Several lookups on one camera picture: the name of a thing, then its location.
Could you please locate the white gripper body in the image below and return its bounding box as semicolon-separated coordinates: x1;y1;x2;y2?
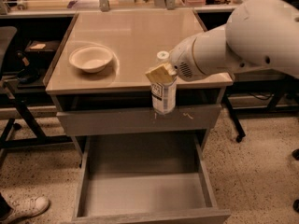
169;35;206;82

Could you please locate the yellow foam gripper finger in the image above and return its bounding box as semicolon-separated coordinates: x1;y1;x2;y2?
146;63;177;84

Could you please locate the clear plastic bottle white cap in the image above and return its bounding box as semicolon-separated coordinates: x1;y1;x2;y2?
151;50;177;115

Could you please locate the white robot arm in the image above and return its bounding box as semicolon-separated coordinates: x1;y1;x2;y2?
146;0;299;84

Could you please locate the closed top drawer front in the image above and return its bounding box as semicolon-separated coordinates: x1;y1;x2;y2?
57;105;221;136

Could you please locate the grey drawer cabinet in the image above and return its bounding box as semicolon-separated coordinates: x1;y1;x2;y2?
42;8;235;161

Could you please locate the open middle drawer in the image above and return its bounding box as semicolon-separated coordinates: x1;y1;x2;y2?
72;133;230;224

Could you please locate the grey rolling table right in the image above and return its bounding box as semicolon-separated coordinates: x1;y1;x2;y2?
222;75;299;143

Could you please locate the white paper bowl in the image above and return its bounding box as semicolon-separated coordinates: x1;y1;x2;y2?
69;46;113;74

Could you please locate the black rolling stand left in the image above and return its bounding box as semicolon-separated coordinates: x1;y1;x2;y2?
0;26;71;163

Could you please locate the white sneaker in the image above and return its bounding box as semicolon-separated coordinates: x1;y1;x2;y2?
0;196;50;224

